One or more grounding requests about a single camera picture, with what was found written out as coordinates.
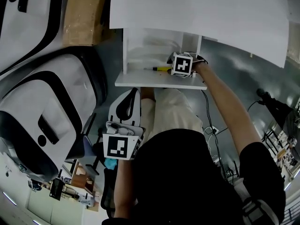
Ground white desk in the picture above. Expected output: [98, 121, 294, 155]
[109, 0, 290, 69]

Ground person's left leg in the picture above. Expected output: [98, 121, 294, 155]
[140, 88, 156, 101]

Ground brown cardboard box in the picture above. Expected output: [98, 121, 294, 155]
[62, 0, 111, 47]

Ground black monitor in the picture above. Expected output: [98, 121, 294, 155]
[49, 178, 66, 200]

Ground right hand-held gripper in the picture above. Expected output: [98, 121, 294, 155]
[166, 52, 196, 79]

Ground beige shorts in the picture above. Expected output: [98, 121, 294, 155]
[140, 88, 204, 147]

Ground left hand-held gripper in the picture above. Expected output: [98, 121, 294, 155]
[102, 87, 144, 161]

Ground brown wooden table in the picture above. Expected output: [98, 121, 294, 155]
[69, 162, 96, 196]

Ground cluttered work table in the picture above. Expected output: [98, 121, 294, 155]
[261, 116, 300, 181]

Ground person's left forearm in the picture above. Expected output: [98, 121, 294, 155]
[113, 158, 142, 220]

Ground yellow screwdriver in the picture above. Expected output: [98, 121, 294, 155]
[143, 66, 173, 72]

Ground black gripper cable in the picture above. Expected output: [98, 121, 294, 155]
[201, 80, 229, 180]

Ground black t-shirt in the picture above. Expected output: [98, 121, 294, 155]
[102, 128, 287, 225]

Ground white black-trimmed machine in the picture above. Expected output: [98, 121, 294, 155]
[0, 0, 66, 77]
[0, 46, 109, 183]

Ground teal cloth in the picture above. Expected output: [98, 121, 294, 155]
[104, 157, 118, 171]

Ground person's right forearm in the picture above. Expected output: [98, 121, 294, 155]
[193, 60, 263, 158]

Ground white drawer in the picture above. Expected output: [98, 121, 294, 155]
[114, 28, 208, 90]

